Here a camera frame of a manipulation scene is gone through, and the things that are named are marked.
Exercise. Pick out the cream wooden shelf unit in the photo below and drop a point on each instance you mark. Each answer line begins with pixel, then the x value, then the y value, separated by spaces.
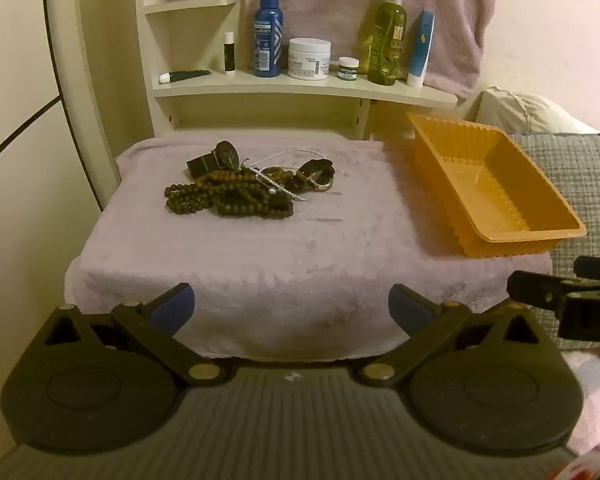
pixel 260 110

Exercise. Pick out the green oil spray bottle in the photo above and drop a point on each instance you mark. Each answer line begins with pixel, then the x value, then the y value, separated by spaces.
pixel 386 40

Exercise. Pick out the cream pillow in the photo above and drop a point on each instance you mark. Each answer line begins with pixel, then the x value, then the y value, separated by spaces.
pixel 520 112

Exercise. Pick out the hanging lilac towel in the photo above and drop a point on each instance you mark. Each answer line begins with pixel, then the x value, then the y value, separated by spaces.
pixel 330 0

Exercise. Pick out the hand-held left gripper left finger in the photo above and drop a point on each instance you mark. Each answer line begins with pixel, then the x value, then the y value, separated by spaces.
pixel 172 310

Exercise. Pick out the pink striped cloth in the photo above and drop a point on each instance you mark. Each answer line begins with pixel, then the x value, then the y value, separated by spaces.
pixel 595 400

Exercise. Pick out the white blue tube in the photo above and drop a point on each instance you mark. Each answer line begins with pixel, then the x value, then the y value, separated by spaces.
pixel 421 50

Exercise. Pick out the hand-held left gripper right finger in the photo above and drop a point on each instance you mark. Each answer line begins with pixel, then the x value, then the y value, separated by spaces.
pixel 410 310

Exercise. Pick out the red white printed object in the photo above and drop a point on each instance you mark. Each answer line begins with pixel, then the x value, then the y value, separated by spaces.
pixel 577 467

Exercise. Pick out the blue spray bottle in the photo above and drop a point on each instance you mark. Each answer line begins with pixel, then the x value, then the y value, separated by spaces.
pixel 268 35

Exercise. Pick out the dark green tube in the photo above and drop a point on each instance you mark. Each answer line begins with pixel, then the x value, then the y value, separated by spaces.
pixel 190 75

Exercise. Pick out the small green white jar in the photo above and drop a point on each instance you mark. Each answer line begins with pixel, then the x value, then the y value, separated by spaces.
pixel 348 70

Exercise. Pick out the black wrist watch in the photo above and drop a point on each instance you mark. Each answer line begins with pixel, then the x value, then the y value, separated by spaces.
pixel 215 157

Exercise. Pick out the orange plastic tray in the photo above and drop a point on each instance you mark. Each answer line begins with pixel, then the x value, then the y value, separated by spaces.
pixel 495 195

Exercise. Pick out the white cream jar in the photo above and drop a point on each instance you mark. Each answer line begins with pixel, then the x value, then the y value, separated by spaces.
pixel 308 60

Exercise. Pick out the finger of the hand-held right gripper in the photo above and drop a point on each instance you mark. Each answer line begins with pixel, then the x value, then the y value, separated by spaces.
pixel 535 290
pixel 597 267

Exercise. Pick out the lilac fleece towel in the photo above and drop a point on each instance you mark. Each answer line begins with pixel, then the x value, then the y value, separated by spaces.
pixel 280 270

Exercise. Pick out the cream curved furniture panel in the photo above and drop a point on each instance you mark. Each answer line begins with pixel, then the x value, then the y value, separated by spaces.
pixel 80 85

